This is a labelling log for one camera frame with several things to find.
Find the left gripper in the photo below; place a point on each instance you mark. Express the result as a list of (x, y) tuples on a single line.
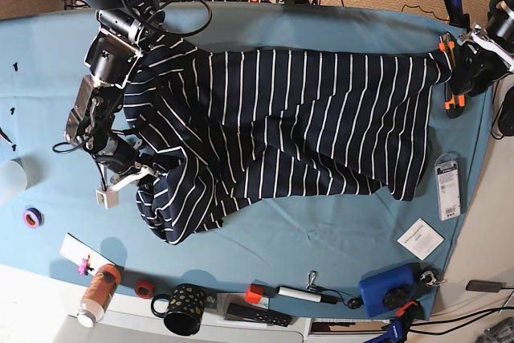
[(480, 61)]

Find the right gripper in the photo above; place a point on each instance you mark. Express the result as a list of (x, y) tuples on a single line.
[(123, 159)]

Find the navy white striped t-shirt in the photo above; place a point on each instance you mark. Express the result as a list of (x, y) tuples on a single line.
[(228, 129)]

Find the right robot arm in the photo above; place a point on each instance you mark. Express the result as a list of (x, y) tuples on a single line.
[(118, 49)]

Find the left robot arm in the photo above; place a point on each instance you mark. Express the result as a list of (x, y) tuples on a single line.
[(499, 24)]

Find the teal table cloth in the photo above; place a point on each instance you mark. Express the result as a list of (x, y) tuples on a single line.
[(343, 237)]

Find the blue black clamp top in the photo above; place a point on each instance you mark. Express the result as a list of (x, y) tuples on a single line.
[(457, 17)]

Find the white paper sheet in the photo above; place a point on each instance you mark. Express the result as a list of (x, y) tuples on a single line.
[(74, 251)]

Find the orange black utility knife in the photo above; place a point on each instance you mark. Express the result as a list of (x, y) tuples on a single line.
[(454, 104)]

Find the black round object right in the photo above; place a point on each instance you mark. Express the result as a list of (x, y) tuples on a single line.
[(505, 122)]

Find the pink clip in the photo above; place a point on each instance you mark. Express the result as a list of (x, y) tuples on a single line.
[(83, 268)]

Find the purple tape roll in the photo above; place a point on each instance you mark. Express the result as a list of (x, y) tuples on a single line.
[(32, 217)]

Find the orange bottle white cap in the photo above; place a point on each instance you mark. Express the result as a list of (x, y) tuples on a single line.
[(96, 299)]

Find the translucent plastic cup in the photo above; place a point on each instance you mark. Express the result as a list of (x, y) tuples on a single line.
[(13, 181)]

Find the red tape roll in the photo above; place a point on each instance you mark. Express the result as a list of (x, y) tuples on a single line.
[(144, 289)]

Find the clear plastic blister pack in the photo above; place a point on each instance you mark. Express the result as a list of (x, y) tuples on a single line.
[(446, 172)]

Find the black mug gold leaves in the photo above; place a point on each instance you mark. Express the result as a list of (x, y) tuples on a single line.
[(182, 310)]

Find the red orange cube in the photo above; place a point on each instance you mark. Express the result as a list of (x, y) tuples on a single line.
[(253, 294)]

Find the black remote control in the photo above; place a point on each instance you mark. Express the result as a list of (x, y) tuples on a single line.
[(259, 315)]

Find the white square card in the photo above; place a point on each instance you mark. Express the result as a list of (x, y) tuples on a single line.
[(420, 239)]

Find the white black marker pen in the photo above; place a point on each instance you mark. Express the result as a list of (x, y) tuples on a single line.
[(306, 295)]

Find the metal carabiner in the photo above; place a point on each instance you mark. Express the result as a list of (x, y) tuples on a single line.
[(311, 285)]

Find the black power adapter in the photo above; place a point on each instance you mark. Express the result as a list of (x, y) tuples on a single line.
[(484, 286)]

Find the blue box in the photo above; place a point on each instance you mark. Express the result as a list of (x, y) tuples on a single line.
[(388, 291)]

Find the blue clamp bottom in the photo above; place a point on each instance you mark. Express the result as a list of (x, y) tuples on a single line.
[(398, 329)]

